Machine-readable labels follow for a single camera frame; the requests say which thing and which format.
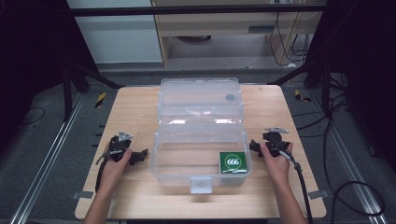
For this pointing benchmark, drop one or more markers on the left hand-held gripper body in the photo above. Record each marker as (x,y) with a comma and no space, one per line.
(117,146)

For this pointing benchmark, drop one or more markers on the black curtain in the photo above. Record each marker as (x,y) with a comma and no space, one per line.
(367,77)
(31,62)

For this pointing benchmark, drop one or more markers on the person's left hand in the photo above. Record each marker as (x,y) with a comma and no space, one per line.
(113,172)

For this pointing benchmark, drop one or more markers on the green square box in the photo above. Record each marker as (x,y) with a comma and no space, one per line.
(233,162)

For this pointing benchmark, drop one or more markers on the clear plastic storage box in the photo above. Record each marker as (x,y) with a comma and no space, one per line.
(199,124)

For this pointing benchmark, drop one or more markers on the black metal stand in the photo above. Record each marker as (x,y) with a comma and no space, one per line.
(325,90)
(67,93)

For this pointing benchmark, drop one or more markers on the person's right hand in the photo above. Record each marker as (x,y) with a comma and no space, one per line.
(277,169)

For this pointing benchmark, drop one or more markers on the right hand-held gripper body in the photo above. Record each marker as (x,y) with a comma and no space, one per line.
(274,141)

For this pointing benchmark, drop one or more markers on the light wooden desk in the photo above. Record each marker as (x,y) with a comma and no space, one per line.
(218,25)

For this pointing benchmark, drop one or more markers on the grey round sticker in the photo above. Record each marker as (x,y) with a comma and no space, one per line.
(230,97)

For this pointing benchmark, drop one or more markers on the black horizontal bar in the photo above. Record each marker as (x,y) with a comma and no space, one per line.
(193,10)

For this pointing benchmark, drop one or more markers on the grey tape piece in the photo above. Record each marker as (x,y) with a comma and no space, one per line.
(318,194)
(82,195)

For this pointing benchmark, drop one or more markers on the yellow black striped tape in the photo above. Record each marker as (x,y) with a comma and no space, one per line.
(100,100)
(301,96)

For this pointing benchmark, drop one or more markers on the metal floor rail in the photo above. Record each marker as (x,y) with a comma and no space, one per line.
(348,161)
(46,161)

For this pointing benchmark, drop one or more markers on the white cabinet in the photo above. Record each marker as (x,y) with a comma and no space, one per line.
(118,37)

